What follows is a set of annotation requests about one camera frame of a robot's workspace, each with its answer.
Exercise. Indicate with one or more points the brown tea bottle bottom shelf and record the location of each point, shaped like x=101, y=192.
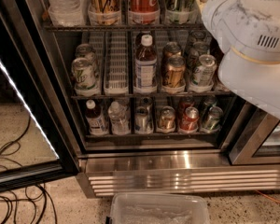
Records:
x=96, y=118

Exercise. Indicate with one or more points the white green can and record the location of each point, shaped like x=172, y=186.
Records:
x=201, y=74
x=197, y=49

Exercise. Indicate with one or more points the silver can bottom shelf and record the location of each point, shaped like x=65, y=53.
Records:
x=143, y=124

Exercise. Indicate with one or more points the closed right fridge door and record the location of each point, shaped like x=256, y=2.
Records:
x=258, y=141

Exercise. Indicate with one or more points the stainless fridge base grille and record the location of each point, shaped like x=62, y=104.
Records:
x=103, y=175

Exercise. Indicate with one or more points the gold can rear middle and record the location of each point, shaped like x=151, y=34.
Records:
x=170, y=49

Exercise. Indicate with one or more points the open glass fridge door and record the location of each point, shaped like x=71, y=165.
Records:
x=37, y=132

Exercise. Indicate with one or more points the green 7up can front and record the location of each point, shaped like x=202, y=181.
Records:
x=85, y=80

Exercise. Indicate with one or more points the gold can front middle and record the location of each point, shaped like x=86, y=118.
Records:
x=172, y=74

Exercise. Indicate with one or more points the clear water bottle bottom shelf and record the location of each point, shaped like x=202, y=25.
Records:
x=119, y=122

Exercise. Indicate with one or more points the red can bottom shelf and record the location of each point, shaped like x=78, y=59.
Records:
x=189, y=121

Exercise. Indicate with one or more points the top wire shelf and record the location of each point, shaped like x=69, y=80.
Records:
x=122, y=27

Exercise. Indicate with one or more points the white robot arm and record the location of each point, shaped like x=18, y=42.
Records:
x=258, y=83

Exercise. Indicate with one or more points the brown tea bottle middle shelf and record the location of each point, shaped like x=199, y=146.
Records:
x=145, y=66

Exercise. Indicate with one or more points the clear plastic bin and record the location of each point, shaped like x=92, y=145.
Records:
x=157, y=208

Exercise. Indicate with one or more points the gold can shelf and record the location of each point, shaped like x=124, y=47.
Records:
x=166, y=119
x=104, y=12

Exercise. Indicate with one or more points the white green can rear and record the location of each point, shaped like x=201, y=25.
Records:
x=197, y=49

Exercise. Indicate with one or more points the wire shelf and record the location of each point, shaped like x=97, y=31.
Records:
x=122, y=27
x=154, y=94
x=152, y=135

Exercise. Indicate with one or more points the green can shelf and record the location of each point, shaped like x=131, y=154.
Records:
x=211, y=120
x=180, y=11

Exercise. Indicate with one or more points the gold can top shelf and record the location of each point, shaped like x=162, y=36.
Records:
x=104, y=12

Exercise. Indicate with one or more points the green can bottom shelf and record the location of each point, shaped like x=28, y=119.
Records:
x=211, y=120

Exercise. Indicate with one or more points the white green can front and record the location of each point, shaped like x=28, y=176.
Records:
x=201, y=74

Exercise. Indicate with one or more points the white empty shelf glide tray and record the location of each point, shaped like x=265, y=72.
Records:
x=116, y=80

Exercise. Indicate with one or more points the brown tea bottle shelf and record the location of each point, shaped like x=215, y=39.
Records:
x=145, y=66
x=96, y=118

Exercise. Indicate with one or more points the red cola can top shelf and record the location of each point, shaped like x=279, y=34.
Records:
x=143, y=11

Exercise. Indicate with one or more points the middle wire shelf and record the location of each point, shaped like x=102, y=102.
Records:
x=154, y=94

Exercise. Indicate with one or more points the bottom wire shelf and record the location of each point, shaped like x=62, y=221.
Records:
x=152, y=135

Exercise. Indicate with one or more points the gold can bottom shelf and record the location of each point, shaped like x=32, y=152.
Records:
x=166, y=119

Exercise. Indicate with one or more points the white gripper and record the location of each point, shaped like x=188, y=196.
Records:
x=250, y=23

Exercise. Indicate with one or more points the green can top shelf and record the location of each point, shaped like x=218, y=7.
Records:
x=180, y=11

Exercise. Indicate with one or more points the silver can behind 7up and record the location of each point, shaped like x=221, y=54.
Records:
x=87, y=51

